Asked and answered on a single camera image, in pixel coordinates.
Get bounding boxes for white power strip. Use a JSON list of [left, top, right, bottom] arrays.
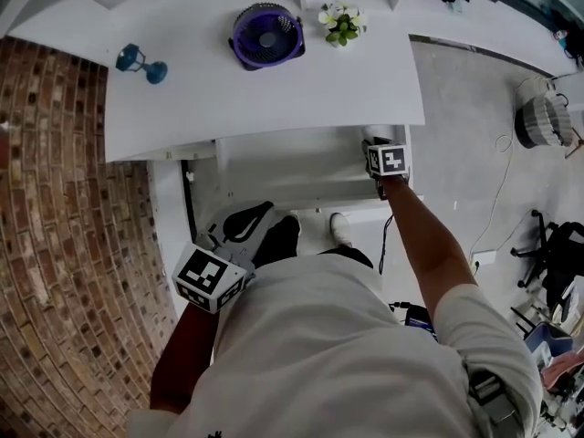
[[469, 249, 498, 269]]

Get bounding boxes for potted plant white flowers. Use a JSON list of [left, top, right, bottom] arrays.
[[317, 0, 368, 49]]

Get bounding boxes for blue plastic chair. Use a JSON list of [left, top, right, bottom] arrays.
[[523, 320, 574, 370]]

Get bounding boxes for person's left forearm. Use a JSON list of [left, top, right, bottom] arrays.
[[149, 299, 221, 415]]

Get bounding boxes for white desk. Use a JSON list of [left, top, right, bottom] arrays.
[[103, 0, 426, 245]]

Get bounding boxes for pink cloth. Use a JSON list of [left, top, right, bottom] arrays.
[[541, 348, 579, 388]]

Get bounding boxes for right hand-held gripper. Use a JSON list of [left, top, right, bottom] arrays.
[[362, 128, 412, 201]]

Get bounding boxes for wide white desk drawer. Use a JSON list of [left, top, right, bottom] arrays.
[[214, 124, 425, 214]]

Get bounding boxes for small blue lantern lamp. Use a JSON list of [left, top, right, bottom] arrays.
[[114, 42, 169, 87]]

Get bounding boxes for white floor cable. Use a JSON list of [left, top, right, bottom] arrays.
[[468, 133, 516, 256]]

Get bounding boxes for small round desk fan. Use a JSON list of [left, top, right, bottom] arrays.
[[227, 1, 307, 73]]

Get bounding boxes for black office chair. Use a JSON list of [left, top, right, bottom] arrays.
[[509, 209, 584, 310]]

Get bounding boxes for person's black trousers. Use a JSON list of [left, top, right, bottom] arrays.
[[252, 214, 374, 271]]

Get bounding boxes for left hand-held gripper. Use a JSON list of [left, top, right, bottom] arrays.
[[172, 200, 278, 315]]

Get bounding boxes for person's right forearm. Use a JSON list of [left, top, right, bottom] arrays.
[[381, 174, 481, 313]]

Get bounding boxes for person's right white shoe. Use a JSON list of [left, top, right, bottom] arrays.
[[328, 212, 354, 248]]

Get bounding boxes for white window ledge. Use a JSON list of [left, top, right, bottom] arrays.
[[395, 0, 584, 80]]

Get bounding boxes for thin black cable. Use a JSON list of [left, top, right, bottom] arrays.
[[379, 214, 396, 276]]

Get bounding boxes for reddish wooden stand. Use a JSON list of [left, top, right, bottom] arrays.
[[564, 124, 584, 160]]

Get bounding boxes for black floor cable strip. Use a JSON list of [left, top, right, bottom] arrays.
[[180, 159, 196, 239]]

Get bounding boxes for grey woven waste basket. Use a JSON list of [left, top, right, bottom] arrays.
[[514, 92, 574, 151]]

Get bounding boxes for person in white shirt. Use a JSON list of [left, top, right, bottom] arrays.
[[126, 254, 545, 438]]

